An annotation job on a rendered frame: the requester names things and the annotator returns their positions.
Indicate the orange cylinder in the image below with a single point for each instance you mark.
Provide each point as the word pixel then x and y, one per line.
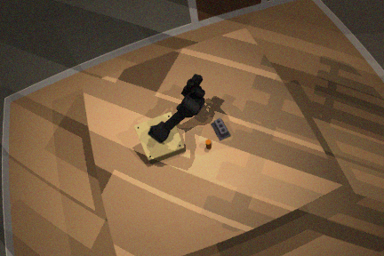
pixel 208 144

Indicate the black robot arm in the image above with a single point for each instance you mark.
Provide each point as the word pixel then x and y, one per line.
pixel 188 108

